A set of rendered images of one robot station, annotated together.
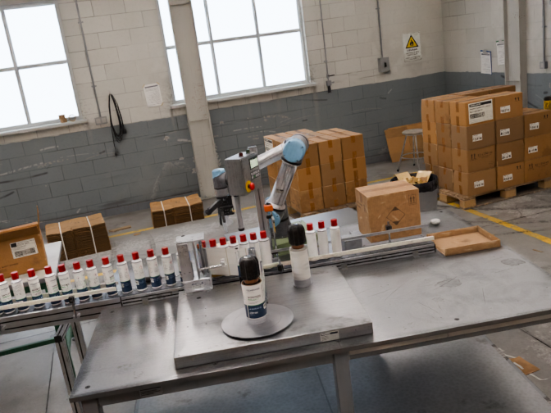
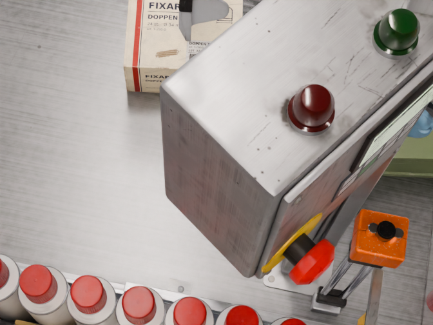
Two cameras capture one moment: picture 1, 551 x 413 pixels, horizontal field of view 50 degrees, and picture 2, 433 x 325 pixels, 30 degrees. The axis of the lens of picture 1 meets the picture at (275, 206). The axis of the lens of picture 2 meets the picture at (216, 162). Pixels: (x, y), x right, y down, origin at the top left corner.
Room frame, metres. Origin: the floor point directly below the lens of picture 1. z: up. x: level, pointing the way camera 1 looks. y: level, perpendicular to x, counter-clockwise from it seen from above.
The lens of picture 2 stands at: (2.76, 0.15, 1.88)
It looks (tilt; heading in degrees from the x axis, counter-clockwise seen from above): 68 degrees down; 11
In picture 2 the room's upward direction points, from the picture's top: 6 degrees clockwise
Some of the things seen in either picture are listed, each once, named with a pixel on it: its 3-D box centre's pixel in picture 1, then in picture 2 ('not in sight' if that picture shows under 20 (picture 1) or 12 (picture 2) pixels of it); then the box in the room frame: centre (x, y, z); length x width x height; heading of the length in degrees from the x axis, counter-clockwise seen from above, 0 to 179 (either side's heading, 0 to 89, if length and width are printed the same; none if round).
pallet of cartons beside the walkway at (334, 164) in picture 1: (314, 171); not in sight; (6.95, -0.52, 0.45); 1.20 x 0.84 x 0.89; 17
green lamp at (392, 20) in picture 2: not in sight; (398, 29); (3.02, 0.10, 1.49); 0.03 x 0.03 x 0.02
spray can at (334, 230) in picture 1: (335, 238); not in sight; (2.95, -0.29, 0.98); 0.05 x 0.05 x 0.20
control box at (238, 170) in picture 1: (243, 173); (302, 120); (3.00, 0.14, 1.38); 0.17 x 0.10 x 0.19; 150
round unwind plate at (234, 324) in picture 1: (257, 320); not in sight; (2.31, 0.14, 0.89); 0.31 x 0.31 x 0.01
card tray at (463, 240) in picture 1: (462, 240); not in sight; (3.01, -0.97, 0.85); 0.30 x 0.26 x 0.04; 95
